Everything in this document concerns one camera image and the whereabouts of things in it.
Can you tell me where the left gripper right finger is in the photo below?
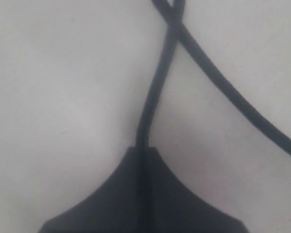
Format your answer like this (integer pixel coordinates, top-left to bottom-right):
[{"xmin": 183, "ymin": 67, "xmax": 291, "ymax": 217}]
[{"xmin": 145, "ymin": 147, "xmax": 248, "ymax": 233}]

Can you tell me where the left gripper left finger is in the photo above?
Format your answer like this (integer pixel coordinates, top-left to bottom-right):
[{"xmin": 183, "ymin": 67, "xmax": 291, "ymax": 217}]
[{"xmin": 40, "ymin": 147, "xmax": 140, "ymax": 233}]

